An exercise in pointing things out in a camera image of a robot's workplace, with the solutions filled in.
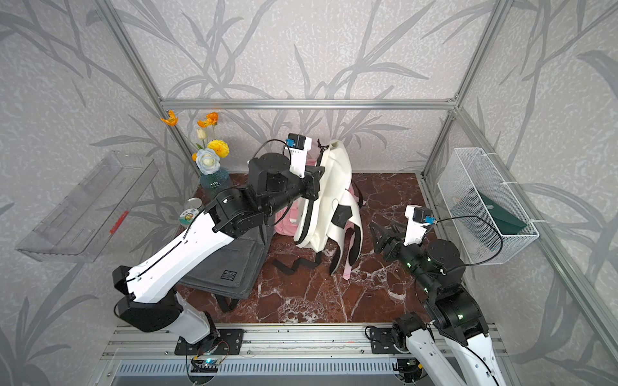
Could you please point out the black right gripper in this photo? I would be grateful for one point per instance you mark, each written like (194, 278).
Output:
(389, 238)

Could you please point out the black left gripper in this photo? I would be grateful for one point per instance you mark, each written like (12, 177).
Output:
(311, 181)

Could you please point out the beige backpack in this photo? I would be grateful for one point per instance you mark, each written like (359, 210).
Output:
(315, 216)

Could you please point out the grey backpack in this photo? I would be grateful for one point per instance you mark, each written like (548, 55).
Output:
(231, 272)

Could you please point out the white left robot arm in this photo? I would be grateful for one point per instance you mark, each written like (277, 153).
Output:
(150, 302)

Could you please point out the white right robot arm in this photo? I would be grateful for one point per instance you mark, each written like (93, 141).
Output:
(455, 347)

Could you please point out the pink backpack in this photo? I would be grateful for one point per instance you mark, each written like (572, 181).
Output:
(345, 229)

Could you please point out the blue glass vase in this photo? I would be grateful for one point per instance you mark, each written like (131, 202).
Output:
(217, 180)

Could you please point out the artificial flower bouquet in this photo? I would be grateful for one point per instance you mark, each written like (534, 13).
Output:
(209, 150)

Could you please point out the sunflower label plastic can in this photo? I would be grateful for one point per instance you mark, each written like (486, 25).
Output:
(188, 216)

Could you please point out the green box in basket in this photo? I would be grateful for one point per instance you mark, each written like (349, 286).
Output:
(485, 220)

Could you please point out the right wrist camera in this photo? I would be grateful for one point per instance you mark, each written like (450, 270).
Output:
(419, 221)

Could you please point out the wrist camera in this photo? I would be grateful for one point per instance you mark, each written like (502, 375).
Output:
(419, 221)
(299, 146)

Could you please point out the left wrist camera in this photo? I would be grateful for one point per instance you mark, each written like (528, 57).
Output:
(299, 146)

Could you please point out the white wire mesh basket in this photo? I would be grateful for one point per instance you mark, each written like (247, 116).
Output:
(471, 168)

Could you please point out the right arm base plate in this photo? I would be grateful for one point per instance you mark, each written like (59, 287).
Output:
(381, 340)

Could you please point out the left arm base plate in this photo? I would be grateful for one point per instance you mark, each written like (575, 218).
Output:
(226, 341)

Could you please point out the clear acrylic wall shelf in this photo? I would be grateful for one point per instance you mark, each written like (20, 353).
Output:
(81, 226)

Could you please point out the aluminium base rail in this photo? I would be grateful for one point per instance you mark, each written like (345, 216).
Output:
(260, 341)

